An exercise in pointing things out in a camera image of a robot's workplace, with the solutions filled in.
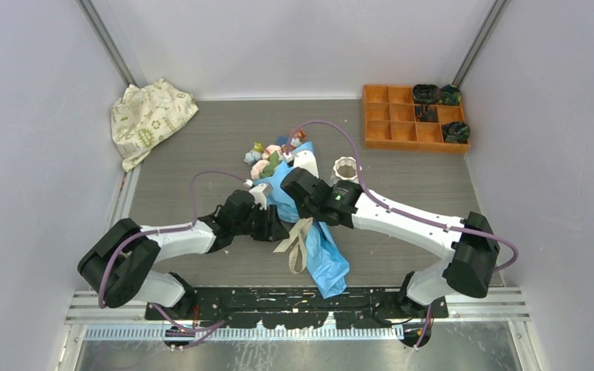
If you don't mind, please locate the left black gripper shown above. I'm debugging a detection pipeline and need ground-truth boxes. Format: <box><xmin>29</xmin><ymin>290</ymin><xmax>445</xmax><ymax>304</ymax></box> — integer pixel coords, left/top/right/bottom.
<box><xmin>233</xmin><ymin>203</ymin><xmax>288</xmax><ymax>241</ymax></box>

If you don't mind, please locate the beige printed ribbon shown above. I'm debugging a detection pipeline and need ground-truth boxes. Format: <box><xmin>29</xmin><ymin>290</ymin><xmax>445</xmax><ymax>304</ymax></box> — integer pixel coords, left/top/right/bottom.
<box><xmin>273</xmin><ymin>218</ymin><xmax>312</xmax><ymax>275</ymax></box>

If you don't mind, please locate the artificial flower bunch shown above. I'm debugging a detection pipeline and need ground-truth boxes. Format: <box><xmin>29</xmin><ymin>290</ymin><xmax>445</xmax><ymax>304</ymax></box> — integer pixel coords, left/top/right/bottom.
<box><xmin>244</xmin><ymin>130</ymin><xmax>306</xmax><ymax>180</ymax></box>

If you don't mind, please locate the blue wrapping paper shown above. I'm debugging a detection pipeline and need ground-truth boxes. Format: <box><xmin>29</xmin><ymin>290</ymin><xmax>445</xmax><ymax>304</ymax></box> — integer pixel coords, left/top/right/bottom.
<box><xmin>251</xmin><ymin>159</ymin><xmax>350</xmax><ymax>298</ymax></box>

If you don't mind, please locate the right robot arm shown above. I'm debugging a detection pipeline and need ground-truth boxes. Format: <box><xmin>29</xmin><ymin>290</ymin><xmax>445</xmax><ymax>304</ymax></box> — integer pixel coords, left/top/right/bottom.
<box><xmin>281</xmin><ymin>168</ymin><xmax>500</xmax><ymax>318</ymax></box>

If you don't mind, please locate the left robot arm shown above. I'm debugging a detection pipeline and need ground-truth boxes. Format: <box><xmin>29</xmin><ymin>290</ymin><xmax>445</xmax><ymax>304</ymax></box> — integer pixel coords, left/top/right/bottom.
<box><xmin>77</xmin><ymin>189</ymin><xmax>289</xmax><ymax>319</ymax></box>

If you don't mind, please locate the white ribbed vase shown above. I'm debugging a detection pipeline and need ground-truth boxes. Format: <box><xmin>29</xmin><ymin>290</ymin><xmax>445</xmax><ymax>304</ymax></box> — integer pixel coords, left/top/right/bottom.
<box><xmin>331</xmin><ymin>157</ymin><xmax>359</xmax><ymax>184</ymax></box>

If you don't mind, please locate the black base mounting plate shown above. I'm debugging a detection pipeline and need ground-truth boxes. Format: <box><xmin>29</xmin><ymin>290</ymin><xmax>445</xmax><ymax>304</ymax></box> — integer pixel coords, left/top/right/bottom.
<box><xmin>145</xmin><ymin>286</ymin><xmax>449</xmax><ymax>332</ymax></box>

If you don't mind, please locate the orange compartment tray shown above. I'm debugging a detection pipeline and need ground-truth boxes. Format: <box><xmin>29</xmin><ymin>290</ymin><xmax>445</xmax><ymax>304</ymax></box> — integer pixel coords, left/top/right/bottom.
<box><xmin>362</xmin><ymin>84</ymin><xmax>471</xmax><ymax>154</ymax></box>

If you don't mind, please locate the dark fabric piece middle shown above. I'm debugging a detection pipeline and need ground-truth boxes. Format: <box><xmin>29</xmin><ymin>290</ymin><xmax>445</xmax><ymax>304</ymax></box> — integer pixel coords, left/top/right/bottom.
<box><xmin>415</xmin><ymin>104</ymin><xmax>439</xmax><ymax>123</ymax></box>

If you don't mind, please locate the dark rolled fabric top-left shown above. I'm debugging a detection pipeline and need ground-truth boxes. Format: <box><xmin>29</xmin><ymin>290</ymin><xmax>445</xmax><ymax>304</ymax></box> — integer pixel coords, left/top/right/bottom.
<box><xmin>411</xmin><ymin>84</ymin><xmax>441</xmax><ymax>104</ymax></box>

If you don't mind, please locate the dark rolled fabric bottom-right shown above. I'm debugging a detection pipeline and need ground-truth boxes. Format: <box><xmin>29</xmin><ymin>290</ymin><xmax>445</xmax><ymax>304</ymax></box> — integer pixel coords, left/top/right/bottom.
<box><xmin>441</xmin><ymin>121</ymin><xmax>471</xmax><ymax>144</ymax></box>

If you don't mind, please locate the cream patterned cloth bag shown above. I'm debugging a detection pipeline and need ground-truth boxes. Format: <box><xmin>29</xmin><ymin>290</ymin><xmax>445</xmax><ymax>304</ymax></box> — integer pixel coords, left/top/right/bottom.
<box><xmin>111</xmin><ymin>78</ymin><xmax>199</xmax><ymax>172</ymax></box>

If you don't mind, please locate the dark rolled fabric top-right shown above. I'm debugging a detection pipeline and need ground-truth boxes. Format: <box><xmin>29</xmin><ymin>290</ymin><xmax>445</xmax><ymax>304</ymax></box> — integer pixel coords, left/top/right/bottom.
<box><xmin>438</xmin><ymin>84</ymin><xmax>462</xmax><ymax>106</ymax></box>

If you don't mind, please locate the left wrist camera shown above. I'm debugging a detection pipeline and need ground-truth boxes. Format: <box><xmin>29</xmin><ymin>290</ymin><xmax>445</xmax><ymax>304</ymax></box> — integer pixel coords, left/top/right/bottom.
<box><xmin>244</xmin><ymin>179</ymin><xmax>273</xmax><ymax>210</ymax></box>

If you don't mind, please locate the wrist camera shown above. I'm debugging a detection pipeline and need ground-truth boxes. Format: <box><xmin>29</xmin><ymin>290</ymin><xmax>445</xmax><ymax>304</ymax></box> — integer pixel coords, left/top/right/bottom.
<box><xmin>244</xmin><ymin>179</ymin><xmax>273</xmax><ymax>210</ymax></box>
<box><xmin>284</xmin><ymin>150</ymin><xmax>319</xmax><ymax>179</ymax></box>

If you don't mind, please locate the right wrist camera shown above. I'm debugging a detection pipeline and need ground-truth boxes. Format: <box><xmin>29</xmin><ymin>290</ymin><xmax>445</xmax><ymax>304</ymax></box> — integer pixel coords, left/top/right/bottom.
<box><xmin>284</xmin><ymin>150</ymin><xmax>319</xmax><ymax>179</ymax></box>

